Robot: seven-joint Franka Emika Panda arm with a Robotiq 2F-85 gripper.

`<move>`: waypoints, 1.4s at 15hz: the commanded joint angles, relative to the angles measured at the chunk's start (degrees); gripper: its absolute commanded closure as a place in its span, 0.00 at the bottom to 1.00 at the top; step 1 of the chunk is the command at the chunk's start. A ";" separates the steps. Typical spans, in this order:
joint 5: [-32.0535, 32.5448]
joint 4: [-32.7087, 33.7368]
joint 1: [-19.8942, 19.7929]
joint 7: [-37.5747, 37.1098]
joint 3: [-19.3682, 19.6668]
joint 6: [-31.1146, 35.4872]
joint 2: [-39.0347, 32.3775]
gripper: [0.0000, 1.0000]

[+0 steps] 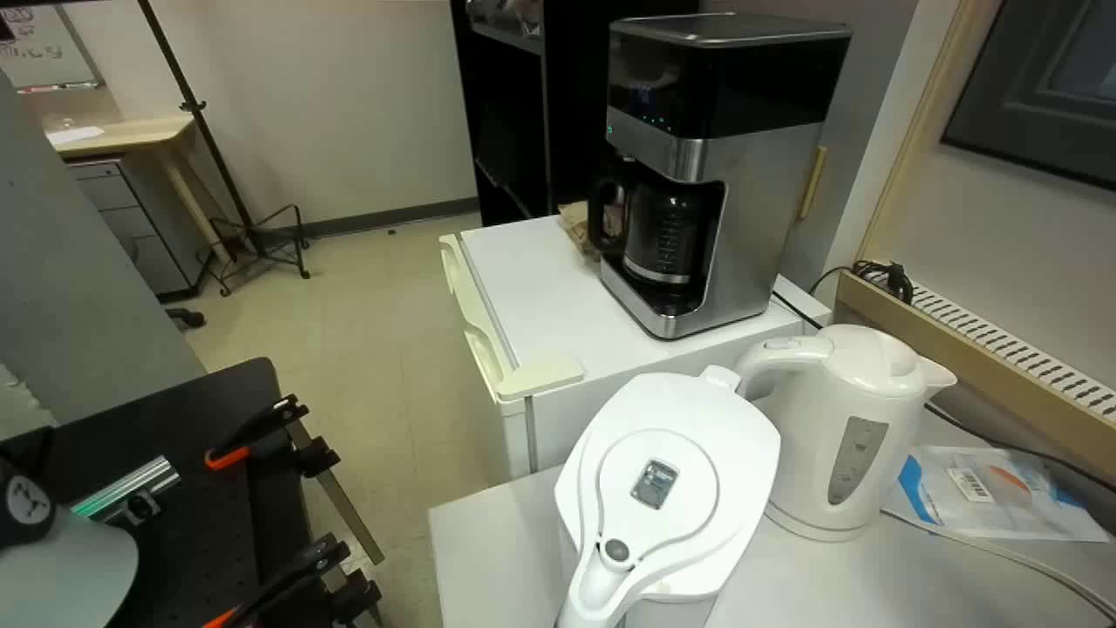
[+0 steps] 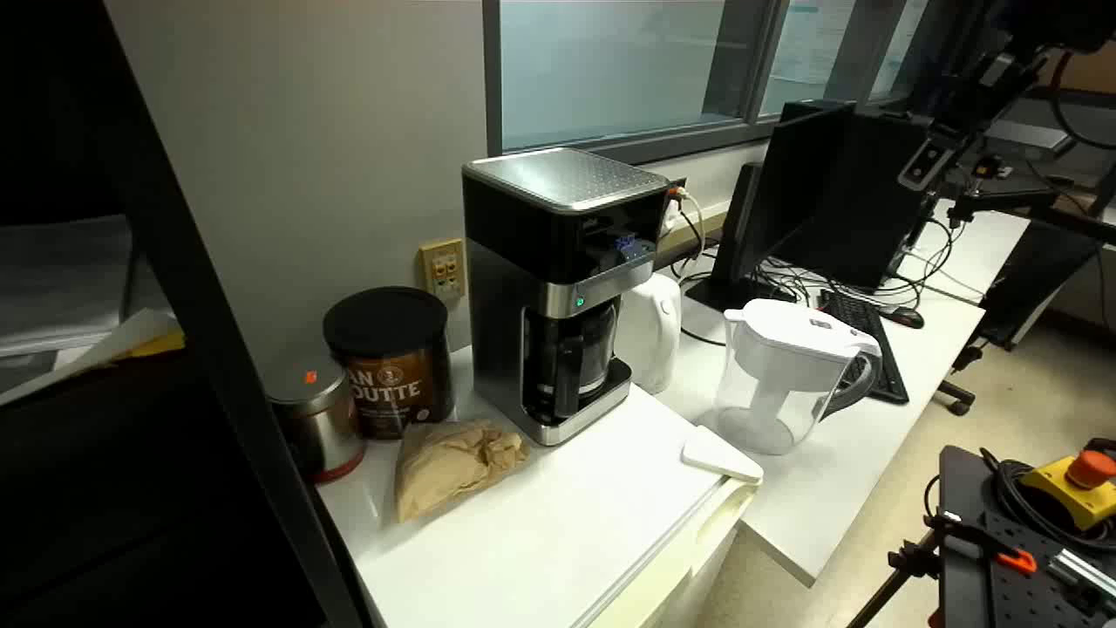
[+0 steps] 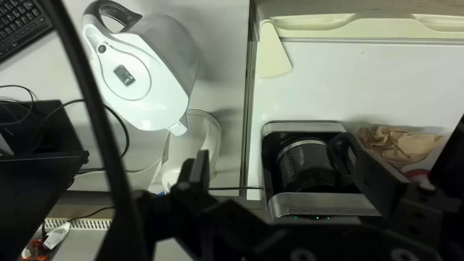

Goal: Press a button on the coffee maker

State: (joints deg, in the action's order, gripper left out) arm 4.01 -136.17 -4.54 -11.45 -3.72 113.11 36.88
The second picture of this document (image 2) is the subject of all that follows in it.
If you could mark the dark window frame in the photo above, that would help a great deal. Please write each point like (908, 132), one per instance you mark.
(649, 72)

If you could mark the white water filter pitcher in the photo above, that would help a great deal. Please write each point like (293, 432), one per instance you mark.
(787, 371)

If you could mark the glass coffee carafe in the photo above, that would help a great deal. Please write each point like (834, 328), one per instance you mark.
(577, 353)

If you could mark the black computer monitor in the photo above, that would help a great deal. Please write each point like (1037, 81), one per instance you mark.
(832, 194)

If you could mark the brown paper bag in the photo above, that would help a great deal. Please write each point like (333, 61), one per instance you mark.
(448, 464)

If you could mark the black computer mouse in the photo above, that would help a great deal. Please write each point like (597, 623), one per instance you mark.
(904, 316)

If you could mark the yellow emergency stop red button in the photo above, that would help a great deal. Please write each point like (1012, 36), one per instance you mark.
(1075, 483)

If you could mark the black office chair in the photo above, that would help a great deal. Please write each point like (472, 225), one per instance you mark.
(1033, 280)

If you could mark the white mini fridge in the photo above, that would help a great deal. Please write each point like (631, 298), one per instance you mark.
(558, 525)

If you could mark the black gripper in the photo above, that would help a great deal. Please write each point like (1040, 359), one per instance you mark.
(929, 162)

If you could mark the black clamp orange tip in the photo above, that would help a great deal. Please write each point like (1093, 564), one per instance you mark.
(989, 549)

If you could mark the steel canister with red dot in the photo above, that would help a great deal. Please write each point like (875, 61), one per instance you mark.
(318, 422)

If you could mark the stack of papers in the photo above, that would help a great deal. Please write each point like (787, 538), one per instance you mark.
(66, 300)

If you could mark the black and steel coffee maker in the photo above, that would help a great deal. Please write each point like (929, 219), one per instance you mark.
(547, 232)

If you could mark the black keyboard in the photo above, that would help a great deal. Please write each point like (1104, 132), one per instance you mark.
(884, 351)

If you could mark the brown coffee can black lid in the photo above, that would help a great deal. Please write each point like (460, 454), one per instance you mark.
(391, 371)

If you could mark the beige wall outlet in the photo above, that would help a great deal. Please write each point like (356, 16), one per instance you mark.
(441, 268)

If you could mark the black camera tripod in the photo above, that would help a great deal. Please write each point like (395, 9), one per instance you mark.
(900, 581)

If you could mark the black shelving unit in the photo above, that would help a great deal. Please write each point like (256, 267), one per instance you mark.
(140, 464)

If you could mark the white electric kettle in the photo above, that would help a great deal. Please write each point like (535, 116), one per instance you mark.
(649, 333)

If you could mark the black perforated robot table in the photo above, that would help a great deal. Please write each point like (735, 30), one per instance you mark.
(989, 594)

